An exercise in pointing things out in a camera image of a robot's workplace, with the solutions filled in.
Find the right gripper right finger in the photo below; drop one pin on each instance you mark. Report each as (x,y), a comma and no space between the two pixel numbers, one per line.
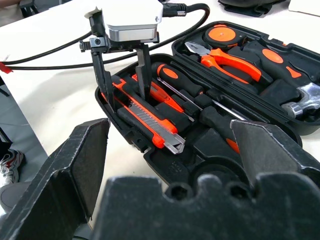
(265,150)

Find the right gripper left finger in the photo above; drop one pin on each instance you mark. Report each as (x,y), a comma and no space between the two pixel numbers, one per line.
(57,180)

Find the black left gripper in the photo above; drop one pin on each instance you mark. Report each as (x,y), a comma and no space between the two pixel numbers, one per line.
(98,42)

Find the orange voltage tester pen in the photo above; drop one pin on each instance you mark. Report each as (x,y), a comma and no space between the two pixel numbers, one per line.
(160,93)

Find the orange black utility knife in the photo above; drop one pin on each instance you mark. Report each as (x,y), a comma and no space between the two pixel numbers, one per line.
(150,117)

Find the black plastic tool case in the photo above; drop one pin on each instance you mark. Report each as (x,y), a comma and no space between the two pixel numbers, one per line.
(180,160)

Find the dark rounded shape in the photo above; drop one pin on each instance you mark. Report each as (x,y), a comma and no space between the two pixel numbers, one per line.
(12,197)

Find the white red sneaker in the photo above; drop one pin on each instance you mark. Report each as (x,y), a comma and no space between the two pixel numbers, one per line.
(10,165)

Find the orange black tape measure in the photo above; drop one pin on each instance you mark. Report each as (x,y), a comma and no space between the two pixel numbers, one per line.
(221,35)

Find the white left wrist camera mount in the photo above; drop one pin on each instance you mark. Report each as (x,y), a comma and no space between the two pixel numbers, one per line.
(132,15)

